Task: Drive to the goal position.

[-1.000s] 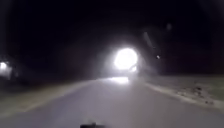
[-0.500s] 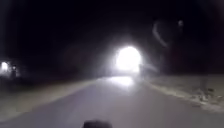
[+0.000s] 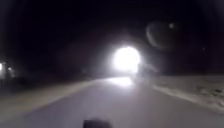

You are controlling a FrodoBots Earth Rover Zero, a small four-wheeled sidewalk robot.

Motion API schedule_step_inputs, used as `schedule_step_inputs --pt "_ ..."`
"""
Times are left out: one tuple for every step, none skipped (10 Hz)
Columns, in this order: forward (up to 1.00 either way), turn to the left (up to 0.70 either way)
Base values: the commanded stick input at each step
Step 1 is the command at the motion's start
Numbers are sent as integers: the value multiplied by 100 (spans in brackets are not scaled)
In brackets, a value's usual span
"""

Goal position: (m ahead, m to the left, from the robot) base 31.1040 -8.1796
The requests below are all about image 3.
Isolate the pale roadside verge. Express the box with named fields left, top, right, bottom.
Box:
left=0, top=79, right=98, bottom=122
left=149, top=74, right=224, bottom=113

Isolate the grey asphalt road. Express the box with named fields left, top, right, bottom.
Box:
left=0, top=76, right=224, bottom=128

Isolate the robot's own part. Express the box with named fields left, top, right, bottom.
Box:
left=82, top=118, right=115, bottom=128

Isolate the vehicle with bright headlights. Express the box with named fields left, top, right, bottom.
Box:
left=111, top=45, right=159, bottom=81

